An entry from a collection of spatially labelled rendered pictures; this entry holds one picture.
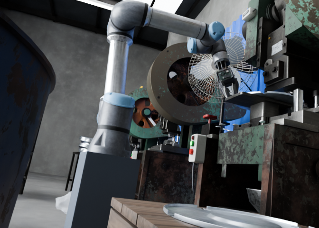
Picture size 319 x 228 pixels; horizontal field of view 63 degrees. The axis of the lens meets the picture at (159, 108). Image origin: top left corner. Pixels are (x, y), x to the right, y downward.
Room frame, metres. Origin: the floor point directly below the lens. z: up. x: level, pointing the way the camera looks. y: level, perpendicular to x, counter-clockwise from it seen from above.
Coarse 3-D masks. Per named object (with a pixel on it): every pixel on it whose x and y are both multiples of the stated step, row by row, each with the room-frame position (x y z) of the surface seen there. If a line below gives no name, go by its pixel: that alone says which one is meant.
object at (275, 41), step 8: (272, 32) 1.14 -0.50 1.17; (280, 32) 1.09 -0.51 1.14; (272, 40) 1.14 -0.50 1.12; (280, 40) 1.09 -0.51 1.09; (272, 48) 1.14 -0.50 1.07; (280, 48) 1.09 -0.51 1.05; (272, 56) 1.13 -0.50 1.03; (280, 56) 1.08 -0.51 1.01; (288, 56) 1.04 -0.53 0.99; (264, 64) 1.17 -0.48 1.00; (272, 64) 1.09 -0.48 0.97; (280, 64) 1.05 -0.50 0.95; (288, 64) 1.04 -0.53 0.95; (296, 64) 1.05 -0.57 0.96; (304, 64) 1.06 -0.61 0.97; (264, 72) 1.12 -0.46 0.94; (272, 72) 1.08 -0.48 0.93; (280, 72) 1.05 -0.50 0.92; (288, 72) 1.04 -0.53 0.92; (296, 72) 1.05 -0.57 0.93; (304, 72) 1.06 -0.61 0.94; (264, 80) 1.14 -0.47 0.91; (272, 80) 1.10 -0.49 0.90; (280, 80) 1.08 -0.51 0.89
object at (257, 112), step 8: (232, 96) 1.05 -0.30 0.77; (240, 96) 1.02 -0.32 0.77; (248, 96) 1.00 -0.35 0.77; (256, 96) 1.00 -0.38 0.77; (240, 104) 1.13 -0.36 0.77; (248, 104) 1.11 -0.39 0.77; (256, 104) 1.08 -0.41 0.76; (264, 104) 1.04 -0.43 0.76; (272, 104) 1.05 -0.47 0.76; (280, 104) 1.04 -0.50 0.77; (288, 104) 1.04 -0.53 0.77; (256, 112) 1.08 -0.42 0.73; (264, 112) 1.04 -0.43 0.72; (272, 112) 1.05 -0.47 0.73; (256, 120) 1.08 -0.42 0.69; (264, 120) 1.04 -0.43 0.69
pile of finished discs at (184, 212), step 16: (176, 208) 0.55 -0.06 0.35; (192, 208) 0.60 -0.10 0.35; (208, 208) 0.63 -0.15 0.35; (192, 224) 0.40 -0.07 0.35; (208, 224) 0.38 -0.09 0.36; (224, 224) 0.43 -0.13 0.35; (240, 224) 0.44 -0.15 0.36; (256, 224) 0.44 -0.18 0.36; (272, 224) 0.47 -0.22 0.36; (288, 224) 0.56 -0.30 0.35
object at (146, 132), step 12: (132, 96) 4.00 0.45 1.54; (144, 96) 4.06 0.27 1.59; (144, 108) 4.03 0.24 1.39; (132, 120) 4.02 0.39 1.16; (144, 120) 4.15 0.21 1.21; (156, 120) 4.21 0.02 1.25; (132, 132) 4.03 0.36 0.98; (144, 132) 4.08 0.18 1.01; (156, 132) 4.14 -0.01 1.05; (132, 144) 4.50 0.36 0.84; (144, 144) 4.68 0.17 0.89; (156, 144) 4.44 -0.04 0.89
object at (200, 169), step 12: (216, 144) 1.28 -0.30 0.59; (216, 156) 1.28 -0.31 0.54; (204, 168) 1.26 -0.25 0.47; (216, 168) 1.28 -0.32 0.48; (240, 168) 1.31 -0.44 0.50; (204, 180) 1.27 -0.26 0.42; (216, 180) 1.28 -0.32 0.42; (228, 180) 1.30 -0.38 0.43; (240, 180) 1.31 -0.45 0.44; (252, 180) 1.33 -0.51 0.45; (204, 192) 1.27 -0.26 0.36; (216, 192) 1.28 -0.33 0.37; (228, 192) 1.30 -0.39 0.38; (240, 192) 1.32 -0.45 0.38; (204, 204) 1.27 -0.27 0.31; (216, 204) 1.28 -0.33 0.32; (228, 204) 1.30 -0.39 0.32; (240, 204) 1.32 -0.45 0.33
